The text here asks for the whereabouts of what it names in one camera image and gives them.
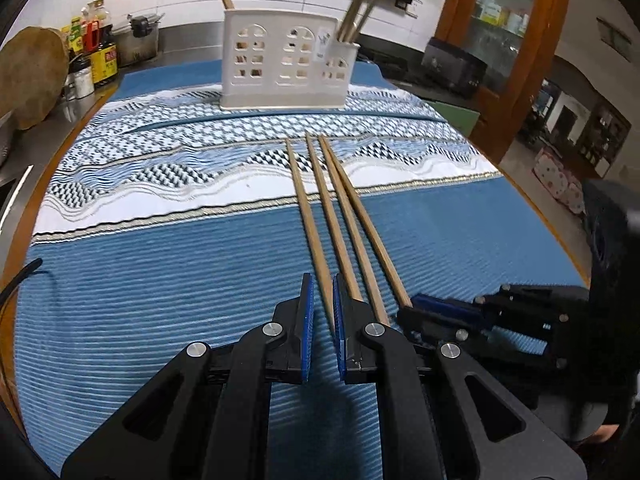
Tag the wall outlet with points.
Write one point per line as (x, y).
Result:
(407, 7)

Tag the white jar with black lid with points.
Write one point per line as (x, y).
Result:
(81, 80)

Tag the green board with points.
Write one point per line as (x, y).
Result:
(457, 117)

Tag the dark soy sauce bottle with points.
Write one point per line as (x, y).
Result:
(104, 55)

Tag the metal cooking pot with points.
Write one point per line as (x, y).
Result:
(142, 42)

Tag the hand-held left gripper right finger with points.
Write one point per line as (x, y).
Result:
(340, 330)

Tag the black gas stove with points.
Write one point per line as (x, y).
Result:
(395, 67)

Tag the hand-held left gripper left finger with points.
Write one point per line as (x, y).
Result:
(307, 330)

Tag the pink floral box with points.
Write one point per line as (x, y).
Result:
(557, 182)

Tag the blue patterned table mat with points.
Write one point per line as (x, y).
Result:
(150, 285)

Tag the round wooden cutting board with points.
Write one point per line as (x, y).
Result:
(30, 75)

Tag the yellow green condiment bottle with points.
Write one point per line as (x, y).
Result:
(74, 35)

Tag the wooden glass door cabinet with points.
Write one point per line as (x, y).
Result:
(455, 0)

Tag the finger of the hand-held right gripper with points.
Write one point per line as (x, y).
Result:
(445, 304)
(435, 325)

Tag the white plastic chopstick holder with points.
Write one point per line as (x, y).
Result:
(280, 80)

